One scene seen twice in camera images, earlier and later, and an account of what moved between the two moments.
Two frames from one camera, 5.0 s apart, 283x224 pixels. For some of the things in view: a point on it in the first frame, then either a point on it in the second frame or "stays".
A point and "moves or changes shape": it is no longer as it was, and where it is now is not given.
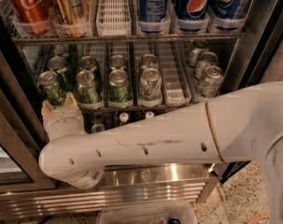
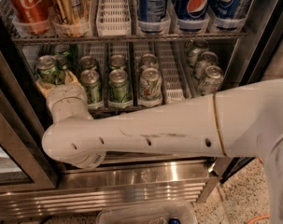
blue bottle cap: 175,221 stays
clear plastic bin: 154,214 stays
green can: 52,87 moves or changes shape
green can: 60,50 stays
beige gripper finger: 70,101 → 71,79
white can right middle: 207,59 stays
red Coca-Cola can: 32,7 stays
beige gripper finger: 46,108 → 45,88
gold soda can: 70,9 stays
